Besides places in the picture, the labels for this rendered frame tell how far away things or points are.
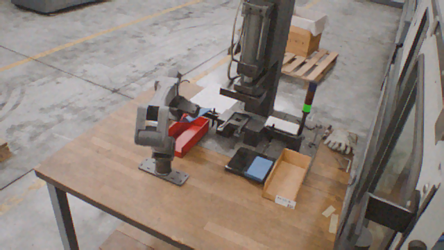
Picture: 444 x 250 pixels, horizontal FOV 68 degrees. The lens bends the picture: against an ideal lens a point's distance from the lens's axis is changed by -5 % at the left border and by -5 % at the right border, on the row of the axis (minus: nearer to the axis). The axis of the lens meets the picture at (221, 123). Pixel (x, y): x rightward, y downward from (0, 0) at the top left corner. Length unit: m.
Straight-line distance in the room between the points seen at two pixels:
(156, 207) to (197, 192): 0.16
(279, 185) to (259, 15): 0.65
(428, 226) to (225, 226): 0.86
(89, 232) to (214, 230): 1.32
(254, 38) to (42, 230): 1.78
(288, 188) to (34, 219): 1.73
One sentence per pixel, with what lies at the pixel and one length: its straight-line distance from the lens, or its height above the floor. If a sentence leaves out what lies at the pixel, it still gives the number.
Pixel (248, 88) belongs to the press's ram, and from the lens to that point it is 1.42.
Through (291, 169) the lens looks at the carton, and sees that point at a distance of 1.48.
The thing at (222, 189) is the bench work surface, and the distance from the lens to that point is 1.33.
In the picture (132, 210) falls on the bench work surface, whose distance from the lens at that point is 1.25.
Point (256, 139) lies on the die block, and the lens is 1.53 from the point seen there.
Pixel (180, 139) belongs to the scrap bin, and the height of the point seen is 0.91.
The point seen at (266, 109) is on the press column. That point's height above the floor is 0.95.
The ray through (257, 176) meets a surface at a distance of 1.34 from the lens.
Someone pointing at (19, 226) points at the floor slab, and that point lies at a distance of 2.55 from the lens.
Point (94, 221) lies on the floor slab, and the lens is 2.45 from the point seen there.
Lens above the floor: 1.82
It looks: 33 degrees down
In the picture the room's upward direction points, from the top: 7 degrees clockwise
